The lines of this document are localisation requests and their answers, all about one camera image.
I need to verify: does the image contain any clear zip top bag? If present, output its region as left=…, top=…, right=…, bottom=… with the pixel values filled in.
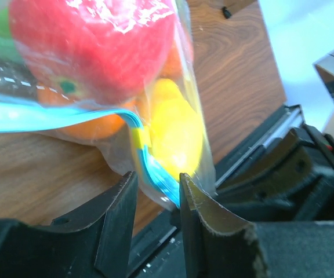
left=0, top=1, right=216, bottom=209

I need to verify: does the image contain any fake orange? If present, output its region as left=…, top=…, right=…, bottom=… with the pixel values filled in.
left=37, top=42, right=183, bottom=141

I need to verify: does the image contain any yellow fake mango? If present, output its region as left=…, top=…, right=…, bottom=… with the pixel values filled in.
left=148, top=78, right=204, bottom=180

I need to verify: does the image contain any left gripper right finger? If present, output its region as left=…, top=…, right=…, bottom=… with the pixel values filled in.
left=180, top=174, right=334, bottom=277

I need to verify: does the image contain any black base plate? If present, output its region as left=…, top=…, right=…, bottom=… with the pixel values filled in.
left=127, top=107, right=334, bottom=277

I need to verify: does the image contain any red fake apple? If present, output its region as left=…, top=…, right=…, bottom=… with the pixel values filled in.
left=8, top=1, right=177, bottom=104

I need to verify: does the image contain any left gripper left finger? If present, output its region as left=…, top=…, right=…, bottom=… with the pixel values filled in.
left=0, top=172, right=137, bottom=277

